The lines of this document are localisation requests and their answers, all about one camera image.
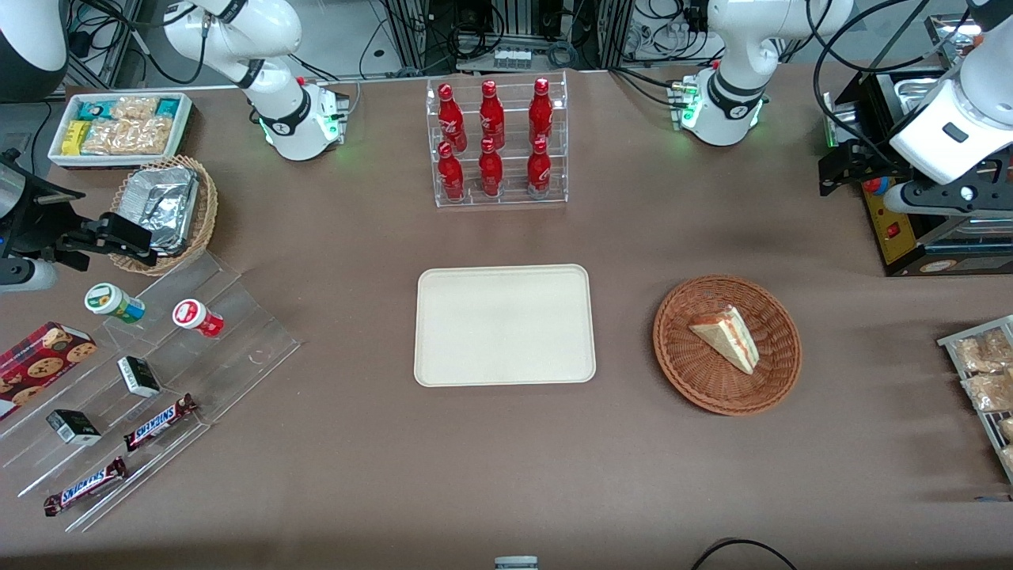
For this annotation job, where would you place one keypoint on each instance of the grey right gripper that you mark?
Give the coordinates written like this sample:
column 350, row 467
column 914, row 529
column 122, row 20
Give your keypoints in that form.
column 32, row 224

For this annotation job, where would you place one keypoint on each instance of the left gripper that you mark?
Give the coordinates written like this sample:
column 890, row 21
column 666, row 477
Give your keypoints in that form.
column 873, row 162

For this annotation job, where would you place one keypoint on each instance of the triangular sandwich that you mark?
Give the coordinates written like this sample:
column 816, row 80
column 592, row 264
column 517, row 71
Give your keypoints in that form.
column 728, row 336

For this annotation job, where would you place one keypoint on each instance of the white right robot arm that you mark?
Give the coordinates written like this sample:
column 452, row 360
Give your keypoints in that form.
column 269, row 32

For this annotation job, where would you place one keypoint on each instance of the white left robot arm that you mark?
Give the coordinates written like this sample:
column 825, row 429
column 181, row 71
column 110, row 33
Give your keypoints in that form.
column 744, row 47

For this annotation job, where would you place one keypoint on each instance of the aluminium foil tray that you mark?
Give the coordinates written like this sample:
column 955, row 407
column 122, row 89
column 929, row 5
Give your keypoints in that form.
column 162, row 202

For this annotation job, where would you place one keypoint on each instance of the tan wicker basket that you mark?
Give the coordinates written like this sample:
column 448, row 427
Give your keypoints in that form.
column 207, row 214

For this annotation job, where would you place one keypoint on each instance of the round brown wicker basket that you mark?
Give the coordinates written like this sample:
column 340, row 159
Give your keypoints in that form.
column 696, row 380

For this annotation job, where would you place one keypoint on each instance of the cream rectangular tray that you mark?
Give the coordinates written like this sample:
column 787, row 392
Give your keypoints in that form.
column 498, row 328

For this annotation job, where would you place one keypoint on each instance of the green lidded yogurt cup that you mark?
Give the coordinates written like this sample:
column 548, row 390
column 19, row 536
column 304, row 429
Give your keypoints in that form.
column 111, row 301

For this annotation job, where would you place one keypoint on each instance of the black yellow food warmer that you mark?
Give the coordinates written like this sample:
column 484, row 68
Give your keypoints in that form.
column 898, row 237

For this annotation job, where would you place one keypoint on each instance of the clear bag of crackers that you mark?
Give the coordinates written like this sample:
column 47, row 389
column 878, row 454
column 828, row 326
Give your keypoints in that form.
column 127, row 138
column 134, row 108

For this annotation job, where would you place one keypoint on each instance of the yellow snack packet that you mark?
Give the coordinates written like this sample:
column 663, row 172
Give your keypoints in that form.
column 75, row 138

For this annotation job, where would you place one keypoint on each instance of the red lidded yogurt cup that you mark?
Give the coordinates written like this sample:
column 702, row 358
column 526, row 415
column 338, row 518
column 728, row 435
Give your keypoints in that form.
column 194, row 315

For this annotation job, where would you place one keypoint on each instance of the teal snack packet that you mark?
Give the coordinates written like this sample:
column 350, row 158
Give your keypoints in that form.
column 95, row 108
column 168, row 106

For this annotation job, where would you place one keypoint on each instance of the white plastic snack bin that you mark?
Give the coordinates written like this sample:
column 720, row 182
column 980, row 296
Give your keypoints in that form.
column 184, row 127

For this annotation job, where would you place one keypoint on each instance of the small black box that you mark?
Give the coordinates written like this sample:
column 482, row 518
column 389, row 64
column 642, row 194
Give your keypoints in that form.
column 138, row 377
column 73, row 427

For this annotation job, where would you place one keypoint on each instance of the red cookie box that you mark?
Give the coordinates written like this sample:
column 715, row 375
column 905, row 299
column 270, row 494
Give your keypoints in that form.
column 39, row 368

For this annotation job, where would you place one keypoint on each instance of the clear acrylic stepped display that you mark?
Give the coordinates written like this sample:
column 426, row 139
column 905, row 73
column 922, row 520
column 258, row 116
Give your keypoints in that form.
column 229, row 348

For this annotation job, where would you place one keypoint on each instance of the Snickers chocolate bar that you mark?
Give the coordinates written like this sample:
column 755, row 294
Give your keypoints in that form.
column 85, row 486
column 158, row 422

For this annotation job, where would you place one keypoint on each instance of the clear bag of pastry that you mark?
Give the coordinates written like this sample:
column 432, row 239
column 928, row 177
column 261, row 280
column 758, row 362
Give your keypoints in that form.
column 981, row 352
column 1009, row 459
column 1007, row 428
column 989, row 392

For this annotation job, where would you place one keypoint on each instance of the red soda bottle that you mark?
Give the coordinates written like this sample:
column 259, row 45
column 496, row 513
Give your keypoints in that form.
column 450, row 119
column 540, row 111
column 491, row 170
column 539, row 168
column 491, row 115
column 450, row 174

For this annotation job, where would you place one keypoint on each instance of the clear acrylic bottle rack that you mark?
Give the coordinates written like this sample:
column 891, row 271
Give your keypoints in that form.
column 514, row 198

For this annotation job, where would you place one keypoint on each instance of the white power strip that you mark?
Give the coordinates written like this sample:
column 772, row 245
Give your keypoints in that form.
column 513, row 58

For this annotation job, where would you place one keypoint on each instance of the grey device at table edge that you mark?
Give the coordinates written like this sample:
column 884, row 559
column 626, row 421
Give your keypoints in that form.
column 516, row 563

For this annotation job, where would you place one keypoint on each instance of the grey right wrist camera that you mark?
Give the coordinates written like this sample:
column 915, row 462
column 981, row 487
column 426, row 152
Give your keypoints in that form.
column 32, row 275

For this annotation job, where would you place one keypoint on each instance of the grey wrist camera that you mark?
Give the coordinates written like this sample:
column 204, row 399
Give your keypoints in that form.
column 950, row 198
column 32, row 275

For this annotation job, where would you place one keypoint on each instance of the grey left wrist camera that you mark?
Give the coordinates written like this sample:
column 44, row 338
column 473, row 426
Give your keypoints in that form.
column 950, row 198

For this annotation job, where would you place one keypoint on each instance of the aluminium frame rack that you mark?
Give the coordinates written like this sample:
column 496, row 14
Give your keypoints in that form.
column 514, row 20

